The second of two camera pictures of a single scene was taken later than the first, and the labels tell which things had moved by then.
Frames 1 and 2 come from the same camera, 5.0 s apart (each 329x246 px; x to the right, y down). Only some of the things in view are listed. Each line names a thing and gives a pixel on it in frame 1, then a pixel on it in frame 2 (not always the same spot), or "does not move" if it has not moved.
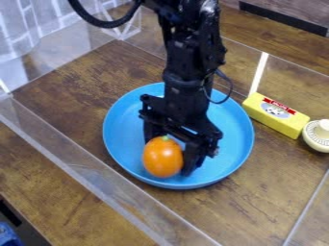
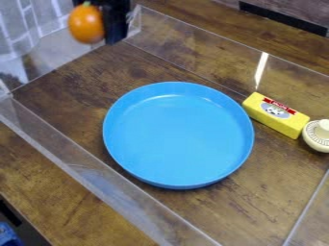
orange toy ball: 162,157 → 85,23
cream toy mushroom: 314,135 does not move
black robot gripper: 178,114 → 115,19
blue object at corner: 9,237 does not move
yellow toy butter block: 274,115 does not move
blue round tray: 124,140 does not move
